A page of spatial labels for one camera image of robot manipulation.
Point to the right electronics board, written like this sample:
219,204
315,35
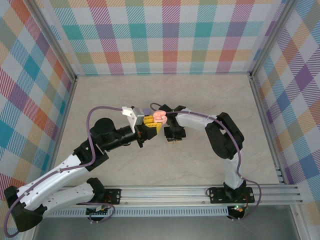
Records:
238,209

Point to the purple earbud charging case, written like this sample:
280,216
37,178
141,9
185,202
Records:
146,110

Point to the left electronics board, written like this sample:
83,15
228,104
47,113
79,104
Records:
100,211

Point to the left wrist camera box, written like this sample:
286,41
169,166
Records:
138,115

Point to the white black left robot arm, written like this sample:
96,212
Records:
72,195

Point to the aluminium side rail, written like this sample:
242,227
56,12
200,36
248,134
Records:
263,112
64,117

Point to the electronics board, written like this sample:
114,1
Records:
100,211
238,209

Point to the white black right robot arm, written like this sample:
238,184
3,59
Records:
222,140

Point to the aluminium frame post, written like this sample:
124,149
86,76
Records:
56,42
271,37

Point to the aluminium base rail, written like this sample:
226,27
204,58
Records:
162,195

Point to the pink earbud charging case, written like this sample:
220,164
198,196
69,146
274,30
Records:
160,116

